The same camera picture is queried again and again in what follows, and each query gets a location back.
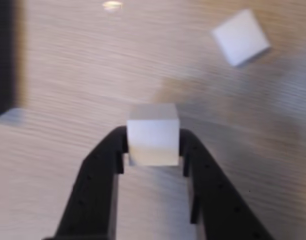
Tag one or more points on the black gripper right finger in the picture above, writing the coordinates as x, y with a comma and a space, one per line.
218, 200

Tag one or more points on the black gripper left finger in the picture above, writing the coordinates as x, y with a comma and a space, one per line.
93, 190

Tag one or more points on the white wooden block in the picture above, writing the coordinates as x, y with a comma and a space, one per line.
239, 37
153, 135

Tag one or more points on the black open box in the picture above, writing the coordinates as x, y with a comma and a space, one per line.
3, 50

